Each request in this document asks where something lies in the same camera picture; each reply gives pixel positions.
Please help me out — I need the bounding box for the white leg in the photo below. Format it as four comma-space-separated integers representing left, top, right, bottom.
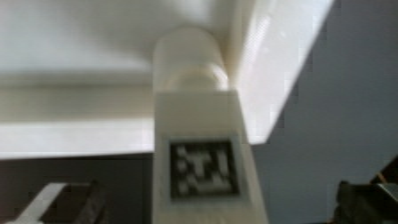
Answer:
154, 27, 271, 224

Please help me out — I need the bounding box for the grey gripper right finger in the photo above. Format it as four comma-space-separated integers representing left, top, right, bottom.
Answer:
333, 156, 398, 224

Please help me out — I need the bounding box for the white square tabletop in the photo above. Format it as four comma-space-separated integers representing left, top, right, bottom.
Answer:
0, 0, 337, 161

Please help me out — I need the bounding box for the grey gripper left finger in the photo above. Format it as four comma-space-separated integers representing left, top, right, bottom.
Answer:
11, 181, 109, 224

